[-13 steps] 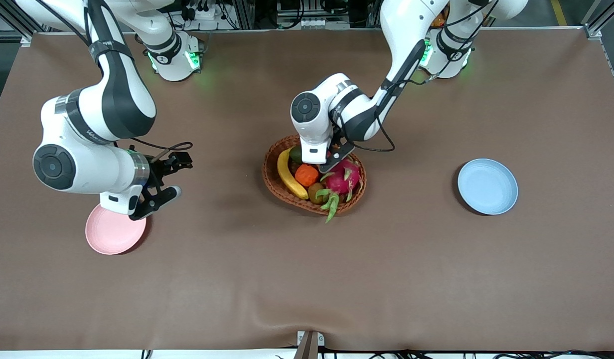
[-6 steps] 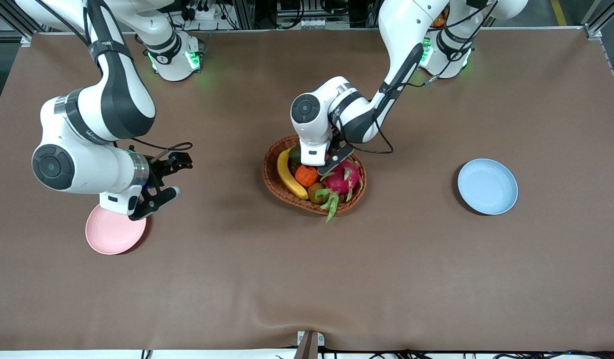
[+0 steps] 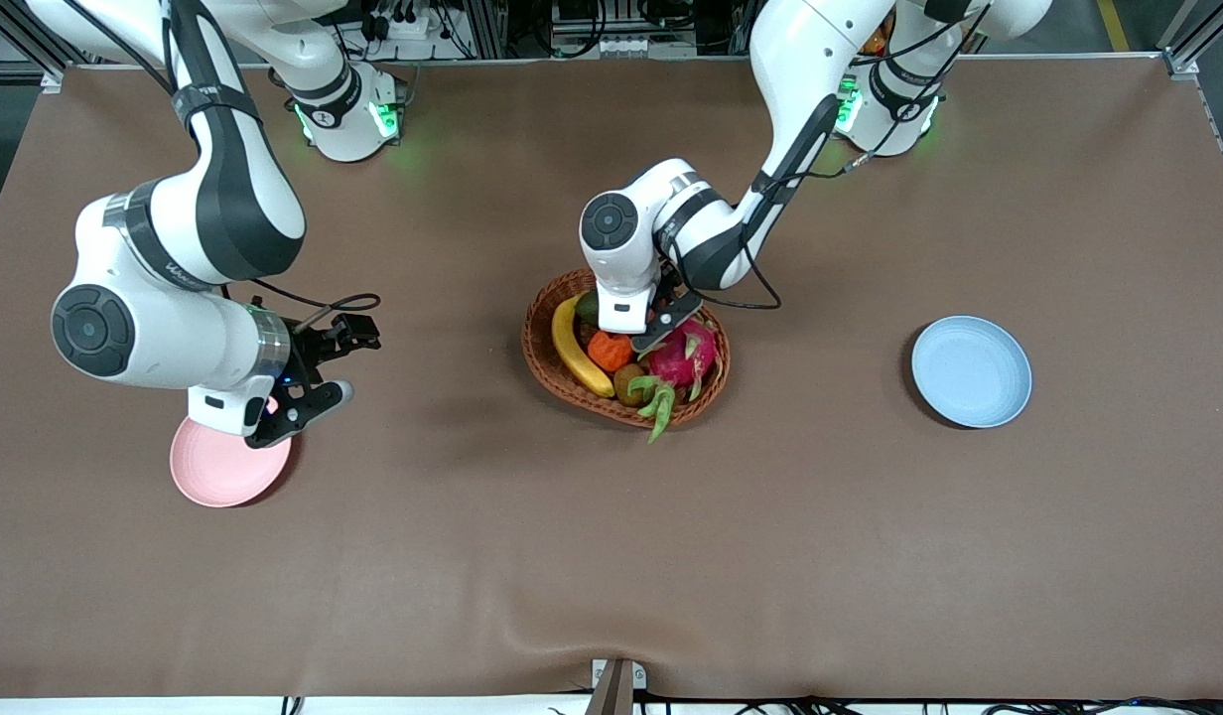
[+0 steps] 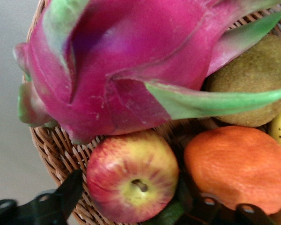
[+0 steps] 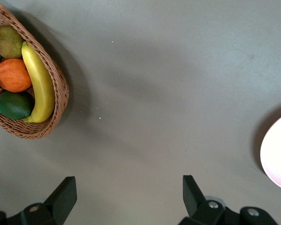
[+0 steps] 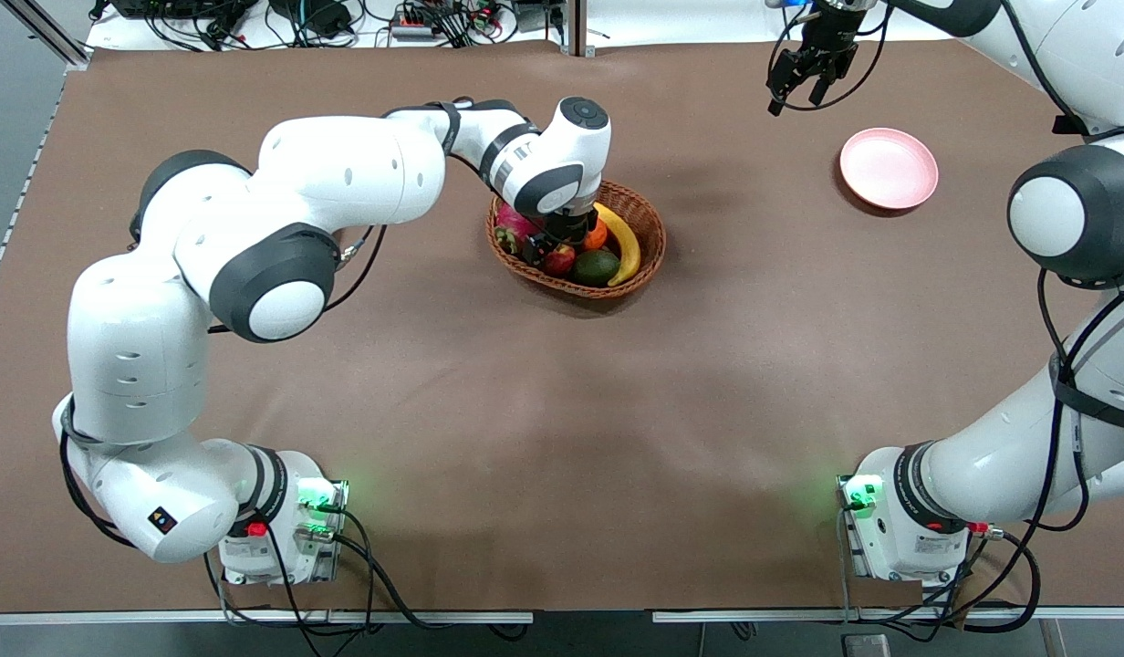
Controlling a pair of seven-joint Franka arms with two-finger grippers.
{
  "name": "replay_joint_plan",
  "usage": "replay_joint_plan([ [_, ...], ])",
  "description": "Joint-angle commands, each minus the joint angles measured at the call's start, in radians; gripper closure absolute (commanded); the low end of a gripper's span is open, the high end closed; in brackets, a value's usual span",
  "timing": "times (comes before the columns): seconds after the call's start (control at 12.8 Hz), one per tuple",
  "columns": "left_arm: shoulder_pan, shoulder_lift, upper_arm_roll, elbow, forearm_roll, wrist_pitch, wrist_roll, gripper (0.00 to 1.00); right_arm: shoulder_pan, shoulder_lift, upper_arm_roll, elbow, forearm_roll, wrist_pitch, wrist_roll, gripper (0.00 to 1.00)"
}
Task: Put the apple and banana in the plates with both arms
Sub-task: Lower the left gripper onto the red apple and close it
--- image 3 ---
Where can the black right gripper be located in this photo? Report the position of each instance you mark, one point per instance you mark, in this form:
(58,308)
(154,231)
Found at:
(312,347)

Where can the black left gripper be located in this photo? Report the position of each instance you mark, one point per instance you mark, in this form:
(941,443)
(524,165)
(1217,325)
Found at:
(668,283)

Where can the yellow banana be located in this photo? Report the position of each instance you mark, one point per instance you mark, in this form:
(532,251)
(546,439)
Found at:
(572,353)

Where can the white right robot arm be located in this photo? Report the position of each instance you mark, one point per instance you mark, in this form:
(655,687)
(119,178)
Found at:
(175,338)

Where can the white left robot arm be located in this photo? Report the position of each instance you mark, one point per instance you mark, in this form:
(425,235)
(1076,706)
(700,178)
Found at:
(800,60)

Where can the pink dragon fruit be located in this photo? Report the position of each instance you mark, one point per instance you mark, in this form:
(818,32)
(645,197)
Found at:
(686,362)

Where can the orange tangerine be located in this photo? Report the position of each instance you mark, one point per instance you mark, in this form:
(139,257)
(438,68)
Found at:
(610,352)

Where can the green avocado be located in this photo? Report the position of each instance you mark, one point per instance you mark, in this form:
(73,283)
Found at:
(587,310)

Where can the brown kiwi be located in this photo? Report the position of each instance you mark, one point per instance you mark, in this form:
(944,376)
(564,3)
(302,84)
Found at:
(629,385)

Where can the pink plate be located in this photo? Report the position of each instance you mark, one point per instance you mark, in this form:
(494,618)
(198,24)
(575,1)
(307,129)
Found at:
(224,475)

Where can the brown wicker basket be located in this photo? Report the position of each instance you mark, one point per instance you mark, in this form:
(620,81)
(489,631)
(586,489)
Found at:
(552,372)

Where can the white terminal strip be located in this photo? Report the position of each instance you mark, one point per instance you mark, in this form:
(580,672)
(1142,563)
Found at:
(647,46)

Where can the brown table cloth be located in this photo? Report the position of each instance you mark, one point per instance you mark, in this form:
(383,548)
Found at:
(611,556)

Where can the light blue plate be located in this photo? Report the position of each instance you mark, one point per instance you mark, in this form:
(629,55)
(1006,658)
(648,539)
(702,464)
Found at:
(971,371)

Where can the pile of orange fruit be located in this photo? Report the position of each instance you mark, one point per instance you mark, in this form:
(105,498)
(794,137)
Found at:
(876,42)

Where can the metal edge bracket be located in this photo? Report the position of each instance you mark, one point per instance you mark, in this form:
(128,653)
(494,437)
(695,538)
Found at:
(617,687)

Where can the aluminium frame post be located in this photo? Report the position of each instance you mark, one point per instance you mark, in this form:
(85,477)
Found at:
(1192,35)
(6,30)

